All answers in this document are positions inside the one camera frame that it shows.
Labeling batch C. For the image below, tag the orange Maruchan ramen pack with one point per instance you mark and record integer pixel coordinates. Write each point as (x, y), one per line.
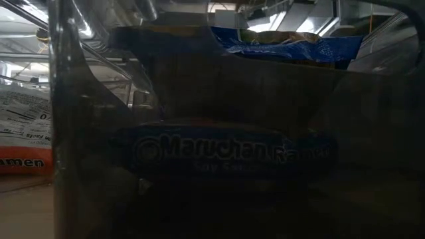
(23, 116)

